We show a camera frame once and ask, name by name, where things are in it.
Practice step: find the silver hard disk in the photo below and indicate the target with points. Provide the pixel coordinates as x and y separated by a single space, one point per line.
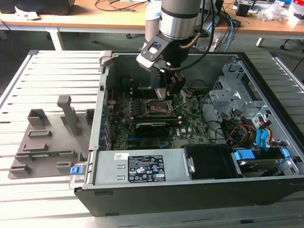
256 166

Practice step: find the clear plastic bags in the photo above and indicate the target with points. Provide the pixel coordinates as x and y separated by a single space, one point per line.
273 12

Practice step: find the grey chipset heatsink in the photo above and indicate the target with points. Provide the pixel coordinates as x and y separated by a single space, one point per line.
181 142

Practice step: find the blue case latch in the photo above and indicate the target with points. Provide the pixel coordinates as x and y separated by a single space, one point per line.
76 171

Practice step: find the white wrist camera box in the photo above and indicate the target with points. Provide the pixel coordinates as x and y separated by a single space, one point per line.
147 60

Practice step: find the black RAM slot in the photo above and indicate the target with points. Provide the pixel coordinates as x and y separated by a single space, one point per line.
142 115
142 92
142 88
177 120

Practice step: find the green motherboard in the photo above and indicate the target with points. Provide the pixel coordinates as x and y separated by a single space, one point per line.
190 118

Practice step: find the grey power supply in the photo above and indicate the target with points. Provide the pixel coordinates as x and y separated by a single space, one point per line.
107 166

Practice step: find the black open PC case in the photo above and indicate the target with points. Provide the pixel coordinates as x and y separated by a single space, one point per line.
166 197

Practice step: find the green RAM stick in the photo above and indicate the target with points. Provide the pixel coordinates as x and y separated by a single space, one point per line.
45 154

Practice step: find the round coin battery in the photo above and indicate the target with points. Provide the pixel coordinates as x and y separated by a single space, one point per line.
188 94

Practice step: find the black box on desk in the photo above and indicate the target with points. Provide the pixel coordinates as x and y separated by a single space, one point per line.
219 7

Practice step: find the black cup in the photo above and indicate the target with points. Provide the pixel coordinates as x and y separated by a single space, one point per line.
242 10

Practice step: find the metal drive cage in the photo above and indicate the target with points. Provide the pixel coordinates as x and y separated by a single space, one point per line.
225 99

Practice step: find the wooden desk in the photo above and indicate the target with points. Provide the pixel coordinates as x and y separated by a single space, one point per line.
107 22
28 23

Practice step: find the small black device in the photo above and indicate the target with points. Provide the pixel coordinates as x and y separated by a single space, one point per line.
236 23

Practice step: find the black graphics card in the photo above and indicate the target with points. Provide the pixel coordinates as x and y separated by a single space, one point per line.
152 130

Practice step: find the silver CPU plate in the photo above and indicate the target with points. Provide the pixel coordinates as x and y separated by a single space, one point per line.
161 93

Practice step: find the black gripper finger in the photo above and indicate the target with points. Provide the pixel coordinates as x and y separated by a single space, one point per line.
163 80
177 83

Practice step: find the blue disk carrier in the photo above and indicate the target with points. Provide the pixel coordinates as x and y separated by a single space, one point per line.
243 155

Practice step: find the CPU socket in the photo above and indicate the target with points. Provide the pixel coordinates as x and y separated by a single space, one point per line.
156 109

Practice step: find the white crumpled paper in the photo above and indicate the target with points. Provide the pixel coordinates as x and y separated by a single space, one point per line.
26 14

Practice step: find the white and red box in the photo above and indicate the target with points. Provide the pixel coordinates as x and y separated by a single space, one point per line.
295 14

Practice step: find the large black case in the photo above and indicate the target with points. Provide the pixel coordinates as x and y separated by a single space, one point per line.
35 6

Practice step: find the grey parts rack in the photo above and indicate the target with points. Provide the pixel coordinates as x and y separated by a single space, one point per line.
71 147

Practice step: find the black fan shroud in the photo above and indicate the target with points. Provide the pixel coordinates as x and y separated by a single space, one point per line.
209 161

